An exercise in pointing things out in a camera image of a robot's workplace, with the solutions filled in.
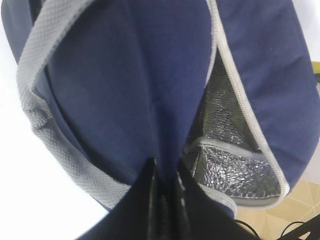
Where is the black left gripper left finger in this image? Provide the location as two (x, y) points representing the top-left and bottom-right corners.
(77, 157), (161, 240)

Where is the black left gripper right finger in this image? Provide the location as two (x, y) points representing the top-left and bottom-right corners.
(173, 161), (257, 240)

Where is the navy blue lunch bag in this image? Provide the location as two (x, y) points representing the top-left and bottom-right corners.
(1, 0), (320, 215)

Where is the black cable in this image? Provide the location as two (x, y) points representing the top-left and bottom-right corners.
(234, 216), (320, 240)

